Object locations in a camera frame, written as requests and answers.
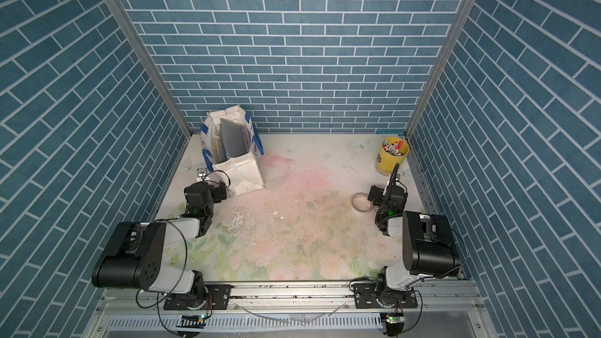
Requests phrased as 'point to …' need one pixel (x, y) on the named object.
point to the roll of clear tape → (361, 203)
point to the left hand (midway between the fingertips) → (213, 182)
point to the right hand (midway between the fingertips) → (388, 189)
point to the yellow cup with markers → (393, 150)
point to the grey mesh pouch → (234, 138)
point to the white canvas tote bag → (245, 172)
